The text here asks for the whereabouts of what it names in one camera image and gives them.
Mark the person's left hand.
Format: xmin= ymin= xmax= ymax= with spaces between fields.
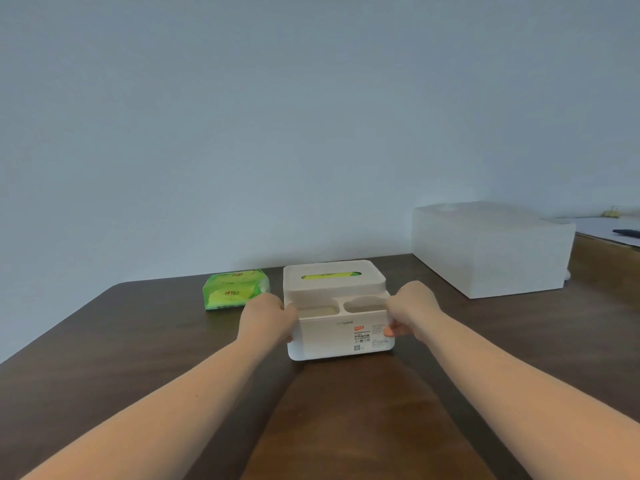
xmin=238 ymin=293 xmax=299 ymax=345

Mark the person's right hand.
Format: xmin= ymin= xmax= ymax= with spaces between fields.
xmin=383 ymin=281 xmax=444 ymax=345

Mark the person's right forearm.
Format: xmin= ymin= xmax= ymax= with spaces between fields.
xmin=406 ymin=307 xmax=640 ymax=480

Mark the green tissue pack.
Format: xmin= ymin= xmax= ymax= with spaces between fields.
xmin=202 ymin=269 xmax=271 ymax=312

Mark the white paper sheet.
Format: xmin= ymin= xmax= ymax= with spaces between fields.
xmin=554 ymin=216 xmax=640 ymax=248

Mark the large white box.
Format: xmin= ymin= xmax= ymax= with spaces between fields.
xmin=412 ymin=201 xmax=577 ymax=299

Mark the white plastic tissue box organizer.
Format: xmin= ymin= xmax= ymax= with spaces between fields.
xmin=283 ymin=259 xmax=399 ymax=364

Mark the person's left forearm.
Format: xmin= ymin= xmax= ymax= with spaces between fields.
xmin=20 ymin=320 xmax=293 ymax=480

